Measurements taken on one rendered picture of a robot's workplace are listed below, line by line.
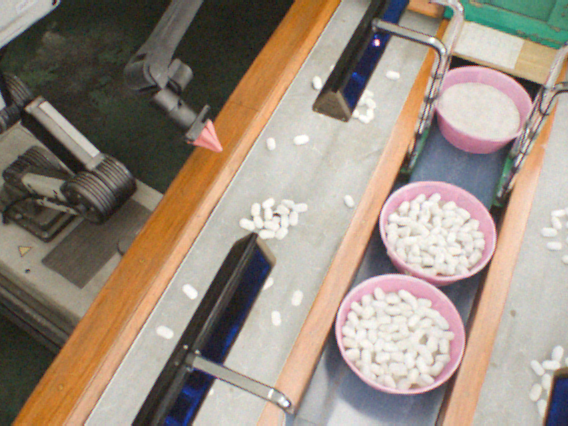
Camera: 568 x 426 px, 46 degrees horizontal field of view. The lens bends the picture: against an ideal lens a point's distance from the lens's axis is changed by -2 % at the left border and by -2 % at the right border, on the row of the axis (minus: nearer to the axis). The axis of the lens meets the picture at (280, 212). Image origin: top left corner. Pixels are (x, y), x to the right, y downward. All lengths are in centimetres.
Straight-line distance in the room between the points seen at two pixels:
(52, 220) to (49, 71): 127
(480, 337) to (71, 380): 83
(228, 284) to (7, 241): 101
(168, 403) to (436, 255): 80
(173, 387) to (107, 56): 225
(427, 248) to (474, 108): 48
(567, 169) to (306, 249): 71
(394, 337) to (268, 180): 48
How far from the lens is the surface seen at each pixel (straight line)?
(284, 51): 192
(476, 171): 184
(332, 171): 167
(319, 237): 156
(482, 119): 188
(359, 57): 141
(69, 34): 324
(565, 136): 193
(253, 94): 179
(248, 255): 109
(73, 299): 182
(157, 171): 262
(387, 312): 149
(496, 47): 204
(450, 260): 158
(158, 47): 155
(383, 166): 167
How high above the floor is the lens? 204
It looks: 55 degrees down
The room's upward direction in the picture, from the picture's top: 4 degrees clockwise
